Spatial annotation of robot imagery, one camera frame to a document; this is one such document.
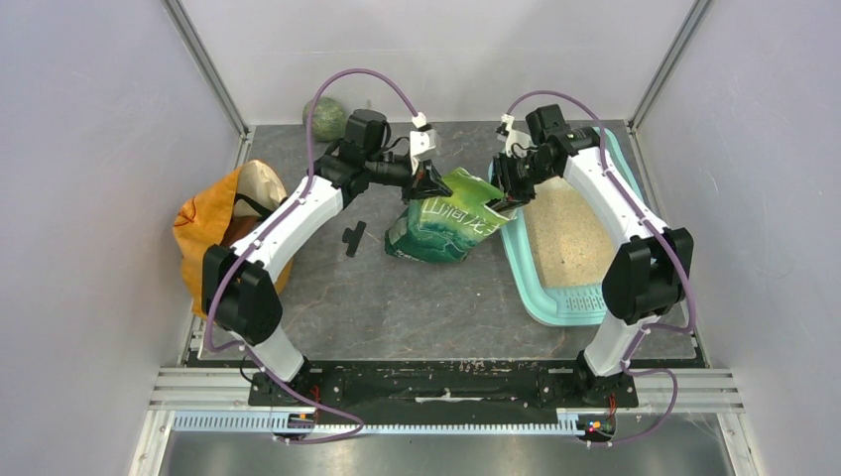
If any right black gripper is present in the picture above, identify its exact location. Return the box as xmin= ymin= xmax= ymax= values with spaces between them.
xmin=480 ymin=151 xmax=555 ymax=214

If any green cat litter bag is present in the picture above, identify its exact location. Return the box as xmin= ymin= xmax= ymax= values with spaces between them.
xmin=385 ymin=168 xmax=511 ymax=264

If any black bag clip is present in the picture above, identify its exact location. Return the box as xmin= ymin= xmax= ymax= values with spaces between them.
xmin=341 ymin=221 xmax=367 ymax=258

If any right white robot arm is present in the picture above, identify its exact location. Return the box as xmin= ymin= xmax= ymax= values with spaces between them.
xmin=489 ymin=104 xmax=694 ymax=406

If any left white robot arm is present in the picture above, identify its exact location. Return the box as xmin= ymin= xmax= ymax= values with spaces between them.
xmin=201 ymin=109 xmax=452 ymax=405

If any teal litter box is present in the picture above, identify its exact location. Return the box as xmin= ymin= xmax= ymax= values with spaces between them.
xmin=500 ymin=132 xmax=645 ymax=327

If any green ball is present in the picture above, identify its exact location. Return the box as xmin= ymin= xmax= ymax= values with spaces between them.
xmin=301 ymin=97 xmax=348 ymax=143

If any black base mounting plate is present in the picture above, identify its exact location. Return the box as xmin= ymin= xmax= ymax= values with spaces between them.
xmin=290 ymin=360 xmax=639 ymax=427

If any orange trash bag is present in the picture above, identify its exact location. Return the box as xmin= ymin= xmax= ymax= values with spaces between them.
xmin=173 ymin=161 xmax=288 ymax=317

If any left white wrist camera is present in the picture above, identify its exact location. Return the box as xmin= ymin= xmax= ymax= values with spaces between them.
xmin=409 ymin=112 xmax=440 ymax=174

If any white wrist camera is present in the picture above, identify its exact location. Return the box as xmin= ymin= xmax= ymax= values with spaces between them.
xmin=409 ymin=112 xmax=440 ymax=174
xmin=497 ymin=114 xmax=534 ymax=159

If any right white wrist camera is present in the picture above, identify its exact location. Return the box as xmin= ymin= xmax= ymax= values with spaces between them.
xmin=497 ymin=114 xmax=534 ymax=159

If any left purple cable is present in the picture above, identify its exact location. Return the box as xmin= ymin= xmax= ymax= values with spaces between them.
xmin=201 ymin=67 xmax=367 ymax=446

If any purple cable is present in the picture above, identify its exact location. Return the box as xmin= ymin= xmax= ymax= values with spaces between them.
xmin=504 ymin=89 xmax=698 ymax=448
xmin=201 ymin=67 xmax=367 ymax=446

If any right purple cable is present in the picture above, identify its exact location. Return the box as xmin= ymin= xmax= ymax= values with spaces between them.
xmin=504 ymin=89 xmax=698 ymax=448

